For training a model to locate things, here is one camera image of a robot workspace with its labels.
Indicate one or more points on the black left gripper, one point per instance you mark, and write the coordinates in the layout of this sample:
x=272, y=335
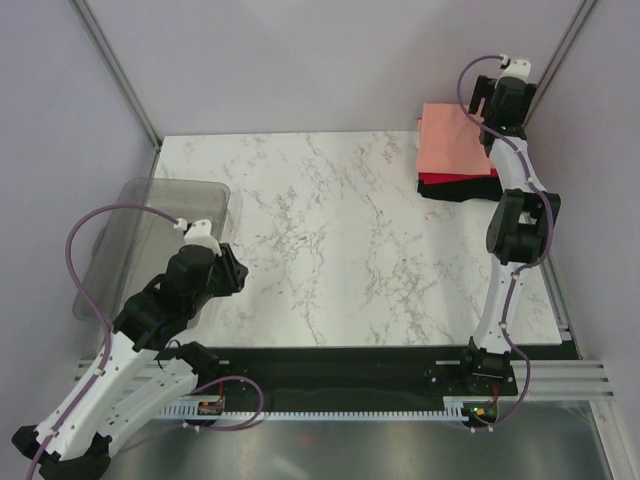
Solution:
x=235, y=272

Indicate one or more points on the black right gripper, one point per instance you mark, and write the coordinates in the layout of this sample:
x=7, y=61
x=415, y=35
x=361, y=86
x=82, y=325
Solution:
x=483, y=89

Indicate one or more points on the salmon pink t shirt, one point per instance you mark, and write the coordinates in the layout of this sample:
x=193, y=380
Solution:
x=449, y=142

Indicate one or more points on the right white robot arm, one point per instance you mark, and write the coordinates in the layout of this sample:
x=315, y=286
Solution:
x=520, y=232

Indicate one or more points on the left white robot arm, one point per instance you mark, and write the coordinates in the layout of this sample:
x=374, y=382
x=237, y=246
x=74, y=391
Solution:
x=79, y=439

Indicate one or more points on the clear grey plastic bin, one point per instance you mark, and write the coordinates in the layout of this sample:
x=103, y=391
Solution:
x=135, y=245

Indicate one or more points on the folded black t shirt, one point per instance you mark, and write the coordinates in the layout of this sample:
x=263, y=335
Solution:
x=462, y=190

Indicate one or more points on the folded red t shirt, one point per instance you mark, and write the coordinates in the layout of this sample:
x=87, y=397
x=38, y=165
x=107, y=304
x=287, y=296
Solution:
x=443, y=178

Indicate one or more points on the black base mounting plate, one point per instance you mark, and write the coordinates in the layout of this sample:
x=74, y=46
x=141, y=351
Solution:
x=361, y=377

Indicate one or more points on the aluminium corner post right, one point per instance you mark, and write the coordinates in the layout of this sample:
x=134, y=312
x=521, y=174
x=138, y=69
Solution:
x=571, y=35

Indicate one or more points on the aluminium corner post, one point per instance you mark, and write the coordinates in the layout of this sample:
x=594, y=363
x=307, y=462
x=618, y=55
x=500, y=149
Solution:
x=571, y=35
x=108, y=55

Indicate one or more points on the aluminium corner post left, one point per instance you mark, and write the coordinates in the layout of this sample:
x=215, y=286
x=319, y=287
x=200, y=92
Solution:
x=108, y=55

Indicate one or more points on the aluminium front rail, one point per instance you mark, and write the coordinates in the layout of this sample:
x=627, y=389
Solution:
x=549, y=380

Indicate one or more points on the white slotted cable duct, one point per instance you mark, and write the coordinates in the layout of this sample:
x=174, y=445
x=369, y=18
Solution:
x=191, y=409

